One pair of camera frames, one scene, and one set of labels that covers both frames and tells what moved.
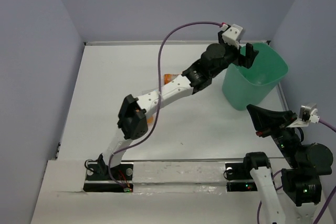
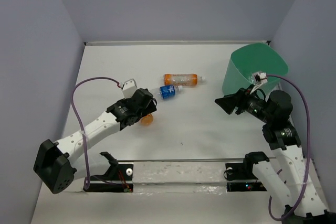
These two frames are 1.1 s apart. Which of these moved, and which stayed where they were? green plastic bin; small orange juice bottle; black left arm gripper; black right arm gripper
Moved: black left arm gripper; black right arm gripper
Stayed: small orange juice bottle; green plastic bin
